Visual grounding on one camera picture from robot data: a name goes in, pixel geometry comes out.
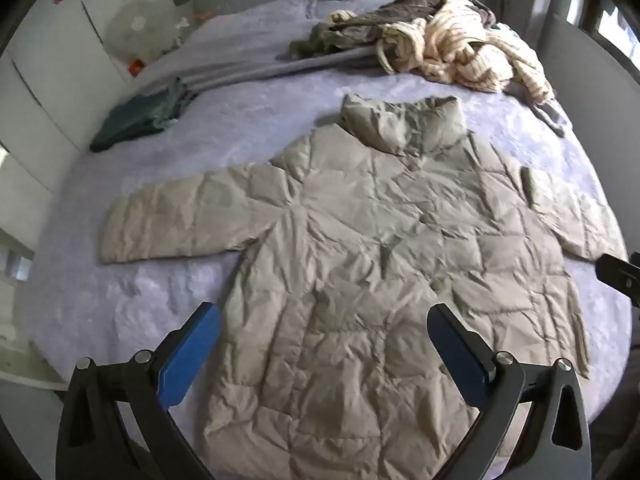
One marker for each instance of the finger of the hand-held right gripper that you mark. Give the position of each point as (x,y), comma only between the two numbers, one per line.
(617,272)

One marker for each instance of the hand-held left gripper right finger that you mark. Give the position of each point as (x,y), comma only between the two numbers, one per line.
(457,355)

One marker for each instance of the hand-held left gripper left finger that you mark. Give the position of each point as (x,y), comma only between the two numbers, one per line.
(192,355)

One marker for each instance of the beige puffer jacket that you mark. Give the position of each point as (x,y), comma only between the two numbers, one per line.
(350,260)

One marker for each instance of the grey flat panel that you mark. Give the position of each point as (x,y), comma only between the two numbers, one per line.
(585,110)

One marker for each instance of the grey garment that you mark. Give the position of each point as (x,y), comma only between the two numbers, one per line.
(550,112)

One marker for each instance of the white low shelf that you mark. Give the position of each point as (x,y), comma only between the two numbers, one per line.
(15,280)

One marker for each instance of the dark teal folded jeans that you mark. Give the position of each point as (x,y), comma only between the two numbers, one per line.
(135,117)

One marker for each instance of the window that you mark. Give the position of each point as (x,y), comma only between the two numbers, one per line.
(615,25)

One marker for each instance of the cream striped robe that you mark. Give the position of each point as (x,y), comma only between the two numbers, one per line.
(450,40)

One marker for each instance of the grey blanket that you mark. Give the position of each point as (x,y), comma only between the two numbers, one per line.
(240,65)

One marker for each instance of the small red box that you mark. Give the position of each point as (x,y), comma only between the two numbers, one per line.
(136,64)

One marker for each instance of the white wardrobe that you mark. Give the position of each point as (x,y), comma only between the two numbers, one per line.
(50,70)

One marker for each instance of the white charger plug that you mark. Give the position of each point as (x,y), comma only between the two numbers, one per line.
(182,22)

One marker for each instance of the white electric fan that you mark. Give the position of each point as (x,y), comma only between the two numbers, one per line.
(137,25)

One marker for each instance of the brown fleece garment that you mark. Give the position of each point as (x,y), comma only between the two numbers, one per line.
(360,30)

